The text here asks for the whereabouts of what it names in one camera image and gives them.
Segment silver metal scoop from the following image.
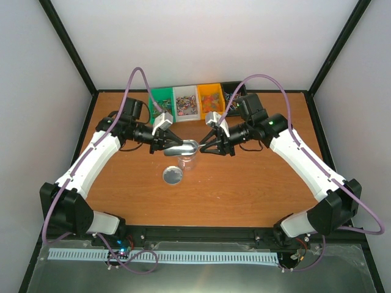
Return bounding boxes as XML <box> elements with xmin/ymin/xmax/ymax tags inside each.
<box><xmin>163</xmin><ymin>140</ymin><xmax>200</xmax><ymax>157</ymax></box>

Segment yellow candy bin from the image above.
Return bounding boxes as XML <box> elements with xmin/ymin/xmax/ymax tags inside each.
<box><xmin>197</xmin><ymin>83</ymin><xmax>225</xmax><ymax>120</ymax></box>

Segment green candy bin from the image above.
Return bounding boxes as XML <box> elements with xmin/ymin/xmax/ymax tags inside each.
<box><xmin>148</xmin><ymin>87</ymin><xmax>175</xmax><ymax>124</ymax></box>

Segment white candy bin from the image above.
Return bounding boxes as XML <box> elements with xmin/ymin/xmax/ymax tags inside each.
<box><xmin>173</xmin><ymin>85</ymin><xmax>200</xmax><ymax>122</ymax></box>

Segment black candy bin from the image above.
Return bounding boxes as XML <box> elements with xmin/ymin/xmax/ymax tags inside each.
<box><xmin>221</xmin><ymin>81</ymin><xmax>247</xmax><ymax>117</ymax></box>

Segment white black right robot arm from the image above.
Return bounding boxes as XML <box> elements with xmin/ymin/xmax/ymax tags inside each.
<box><xmin>200</xmin><ymin>94</ymin><xmax>362</xmax><ymax>247</ymax></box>

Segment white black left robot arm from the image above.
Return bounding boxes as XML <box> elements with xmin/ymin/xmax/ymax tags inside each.
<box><xmin>40</xmin><ymin>98</ymin><xmax>183</xmax><ymax>246</ymax></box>

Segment clear plastic jar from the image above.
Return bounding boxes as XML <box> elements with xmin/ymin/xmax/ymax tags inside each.
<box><xmin>178</xmin><ymin>154</ymin><xmax>197</xmax><ymax>171</ymax></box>

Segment round metal jar lid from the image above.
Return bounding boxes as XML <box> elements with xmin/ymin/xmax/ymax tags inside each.
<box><xmin>163</xmin><ymin>165</ymin><xmax>183</xmax><ymax>185</ymax></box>

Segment grey metal front plate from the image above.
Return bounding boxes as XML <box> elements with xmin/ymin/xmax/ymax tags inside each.
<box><xmin>20</xmin><ymin>244</ymin><xmax>384</xmax><ymax>292</ymax></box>

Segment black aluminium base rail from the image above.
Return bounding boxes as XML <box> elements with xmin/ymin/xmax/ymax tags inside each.
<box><xmin>41</xmin><ymin>224</ymin><xmax>366</xmax><ymax>248</ymax></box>

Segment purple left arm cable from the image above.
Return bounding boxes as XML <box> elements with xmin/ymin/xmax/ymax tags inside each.
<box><xmin>42</xmin><ymin>67</ymin><xmax>166</xmax><ymax>274</ymax></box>

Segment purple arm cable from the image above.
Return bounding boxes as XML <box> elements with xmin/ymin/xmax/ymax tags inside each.
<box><xmin>42</xmin><ymin>67</ymin><xmax>166</xmax><ymax>274</ymax></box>
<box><xmin>218</xmin><ymin>74</ymin><xmax>386</xmax><ymax>273</ymax></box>

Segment light blue slotted cable duct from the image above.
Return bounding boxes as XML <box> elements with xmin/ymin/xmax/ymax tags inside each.
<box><xmin>47</xmin><ymin>248</ymin><xmax>279</xmax><ymax>266</ymax></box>

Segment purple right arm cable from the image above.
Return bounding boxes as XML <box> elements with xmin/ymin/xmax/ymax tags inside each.
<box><xmin>218</xmin><ymin>74</ymin><xmax>386</xmax><ymax>273</ymax></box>

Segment black enclosure frame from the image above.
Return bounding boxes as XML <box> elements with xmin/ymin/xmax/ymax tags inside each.
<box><xmin>19</xmin><ymin>1</ymin><xmax>385</xmax><ymax>292</ymax></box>

